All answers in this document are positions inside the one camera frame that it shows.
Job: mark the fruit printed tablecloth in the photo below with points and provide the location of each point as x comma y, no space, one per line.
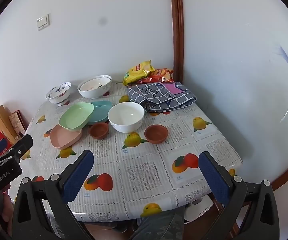
144,170

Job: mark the grey checked cloth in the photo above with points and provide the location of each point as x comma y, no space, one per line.
159,100

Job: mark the yellow chip bag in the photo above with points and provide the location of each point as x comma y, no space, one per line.
137,72

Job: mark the pink plate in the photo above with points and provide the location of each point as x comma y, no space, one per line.
64,137

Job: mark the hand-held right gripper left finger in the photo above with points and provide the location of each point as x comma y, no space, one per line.
80,175

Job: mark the large white bowl blue trim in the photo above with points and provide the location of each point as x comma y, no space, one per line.
94,94

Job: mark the green plate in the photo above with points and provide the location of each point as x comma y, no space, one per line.
75,116

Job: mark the blue crane pattern bowl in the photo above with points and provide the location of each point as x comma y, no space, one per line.
56,97

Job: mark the white light switch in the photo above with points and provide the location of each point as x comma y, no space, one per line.
43,22

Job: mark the white flower pattern bowl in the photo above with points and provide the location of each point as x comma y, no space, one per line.
125,123

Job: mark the patterned book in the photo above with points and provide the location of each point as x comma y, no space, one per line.
16,123

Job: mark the white bowl cartoon print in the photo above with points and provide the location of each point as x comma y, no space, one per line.
91,85

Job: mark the teal plate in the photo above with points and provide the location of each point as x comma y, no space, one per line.
101,110

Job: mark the person's camouflage trouser leg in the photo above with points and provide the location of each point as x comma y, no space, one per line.
159,225

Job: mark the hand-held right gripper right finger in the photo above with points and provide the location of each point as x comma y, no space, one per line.
212,177

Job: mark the small brown bowl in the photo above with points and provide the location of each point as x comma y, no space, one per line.
156,135
98,131

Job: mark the white plastic object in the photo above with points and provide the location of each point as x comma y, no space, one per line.
198,208

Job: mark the brown wooden door frame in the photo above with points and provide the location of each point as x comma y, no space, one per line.
177,30

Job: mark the red chip bag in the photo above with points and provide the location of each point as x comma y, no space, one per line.
159,73

